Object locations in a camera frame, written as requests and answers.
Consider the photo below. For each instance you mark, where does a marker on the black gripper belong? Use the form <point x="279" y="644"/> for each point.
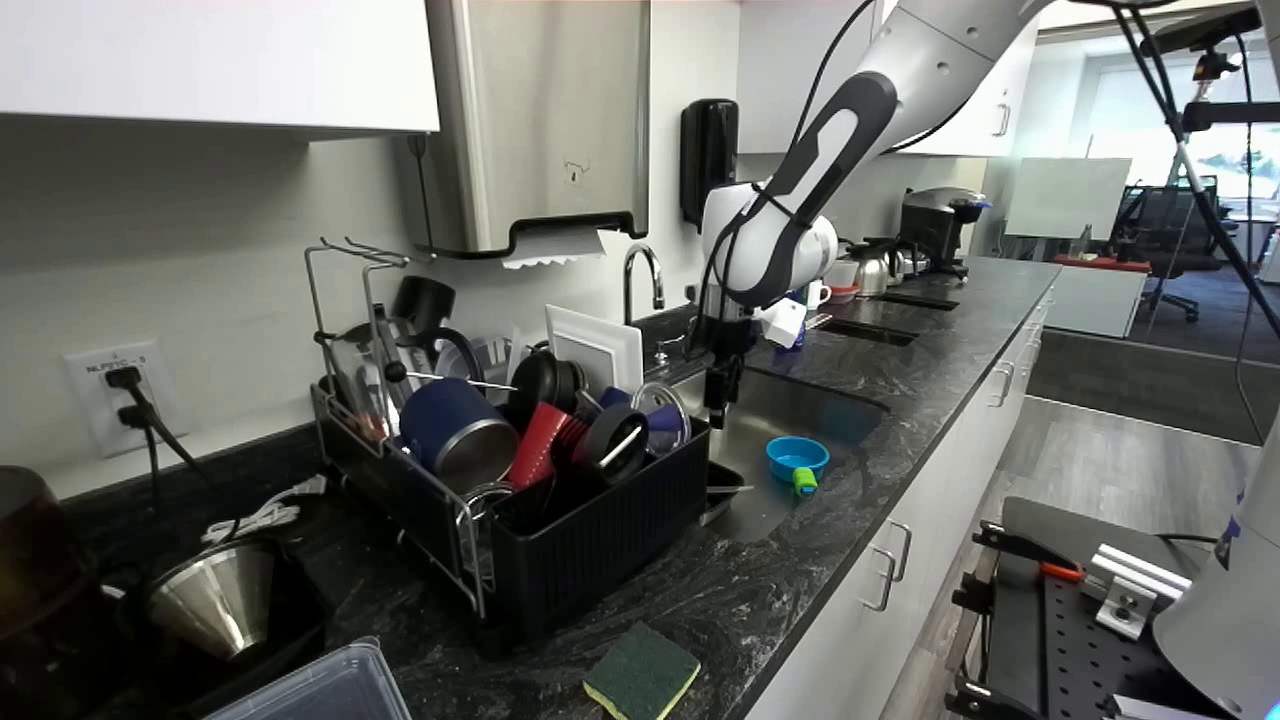
<point x="726" y="343"/>

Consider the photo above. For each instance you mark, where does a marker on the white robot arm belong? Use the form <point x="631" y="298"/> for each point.
<point x="769" y="239"/>

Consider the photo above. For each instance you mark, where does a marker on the stainless steel sink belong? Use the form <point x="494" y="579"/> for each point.
<point x="747" y="496"/>

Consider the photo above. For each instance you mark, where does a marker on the black dish rack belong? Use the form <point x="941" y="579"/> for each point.
<point x="517" y="561"/>

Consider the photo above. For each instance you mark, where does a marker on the white cutting board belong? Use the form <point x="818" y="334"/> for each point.
<point x="601" y="350"/>

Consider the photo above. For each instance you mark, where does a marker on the red cup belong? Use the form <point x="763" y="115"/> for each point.
<point x="535" y="454"/>

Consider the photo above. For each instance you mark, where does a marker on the black coffee machine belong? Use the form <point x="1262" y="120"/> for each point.
<point x="928" y="226"/>

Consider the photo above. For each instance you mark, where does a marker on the black soap dispenser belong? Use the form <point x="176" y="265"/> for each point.
<point x="704" y="155"/>

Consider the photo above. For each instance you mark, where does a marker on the steel paper towel dispenser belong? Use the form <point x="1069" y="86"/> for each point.
<point x="543" y="120"/>

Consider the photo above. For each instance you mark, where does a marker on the dark blue mug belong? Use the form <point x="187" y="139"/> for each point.
<point x="451" y="420"/>

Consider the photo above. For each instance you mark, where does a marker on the green yellow sponge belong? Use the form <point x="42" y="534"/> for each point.
<point x="642" y="672"/>

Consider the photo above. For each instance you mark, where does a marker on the white lower kitchen cabinets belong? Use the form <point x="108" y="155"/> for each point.
<point x="858" y="644"/>

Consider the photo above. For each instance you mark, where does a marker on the white upper cabinets right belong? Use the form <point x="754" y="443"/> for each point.
<point x="986" y="120"/>

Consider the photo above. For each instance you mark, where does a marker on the orange black bar clamp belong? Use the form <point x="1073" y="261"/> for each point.
<point x="1049" y="561"/>

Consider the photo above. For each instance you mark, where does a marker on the black office chair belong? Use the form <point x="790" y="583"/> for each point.
<point x="1171" y="235"/>

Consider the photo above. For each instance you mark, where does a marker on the white upper cabinet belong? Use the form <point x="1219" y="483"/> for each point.
<point x="342" y="65"/>

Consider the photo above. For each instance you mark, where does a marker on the clear plastic container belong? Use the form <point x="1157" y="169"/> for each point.
<point x="342" y="687"/>

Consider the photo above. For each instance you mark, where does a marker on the steel cone coffee dripper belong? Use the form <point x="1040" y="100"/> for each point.
<point x="217" y="601"/>

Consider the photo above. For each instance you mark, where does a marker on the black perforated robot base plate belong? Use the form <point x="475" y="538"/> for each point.
<point x="1045" y="654"/>

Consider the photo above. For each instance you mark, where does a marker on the white wall outlet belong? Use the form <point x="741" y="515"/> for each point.
<point x="106" y="400"/>

